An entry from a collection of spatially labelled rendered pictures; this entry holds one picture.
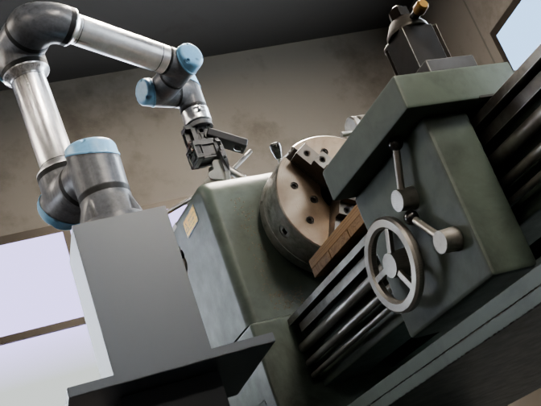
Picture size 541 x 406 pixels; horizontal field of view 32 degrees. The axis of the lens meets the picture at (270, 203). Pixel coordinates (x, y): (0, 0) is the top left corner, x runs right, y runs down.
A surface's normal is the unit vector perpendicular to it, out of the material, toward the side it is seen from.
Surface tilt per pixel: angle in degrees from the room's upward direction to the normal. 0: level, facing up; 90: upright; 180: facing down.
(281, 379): 90
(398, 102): 90
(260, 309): 90
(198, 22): 180
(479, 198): 90
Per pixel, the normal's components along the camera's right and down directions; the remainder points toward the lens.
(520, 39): -0.92, 0.21
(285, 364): 0.31, -0.46
